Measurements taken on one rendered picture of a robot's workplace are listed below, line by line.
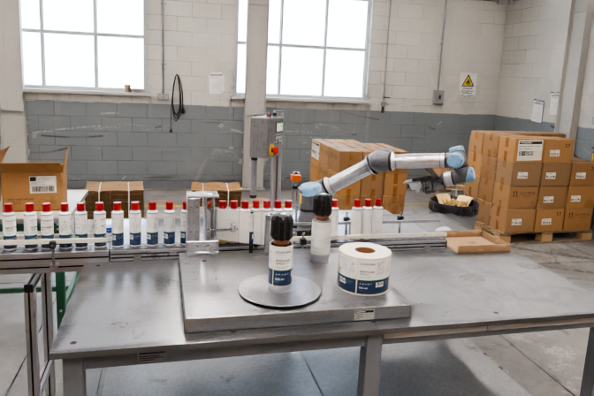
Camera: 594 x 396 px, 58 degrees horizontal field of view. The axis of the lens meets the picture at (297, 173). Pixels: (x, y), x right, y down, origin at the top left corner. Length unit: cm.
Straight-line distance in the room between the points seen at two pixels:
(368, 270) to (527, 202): 430
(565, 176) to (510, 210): 72
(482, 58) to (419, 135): 155
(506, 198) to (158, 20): 498
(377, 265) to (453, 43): 706
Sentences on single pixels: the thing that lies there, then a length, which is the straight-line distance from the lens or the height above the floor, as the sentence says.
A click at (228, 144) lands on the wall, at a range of 791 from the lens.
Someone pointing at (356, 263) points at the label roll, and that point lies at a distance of 203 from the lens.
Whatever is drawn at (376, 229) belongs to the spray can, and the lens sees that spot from 275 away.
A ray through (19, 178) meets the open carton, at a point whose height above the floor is 98.
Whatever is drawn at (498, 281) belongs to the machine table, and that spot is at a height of 83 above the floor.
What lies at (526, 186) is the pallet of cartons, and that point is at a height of 64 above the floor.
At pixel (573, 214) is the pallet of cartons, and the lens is 663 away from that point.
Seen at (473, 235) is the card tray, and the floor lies 84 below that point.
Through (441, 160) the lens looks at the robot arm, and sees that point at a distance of 275.
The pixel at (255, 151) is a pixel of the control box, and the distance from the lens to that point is 254.
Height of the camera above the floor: 167
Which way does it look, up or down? 10 degrees down
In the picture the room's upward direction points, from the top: 3 degrees clockwise
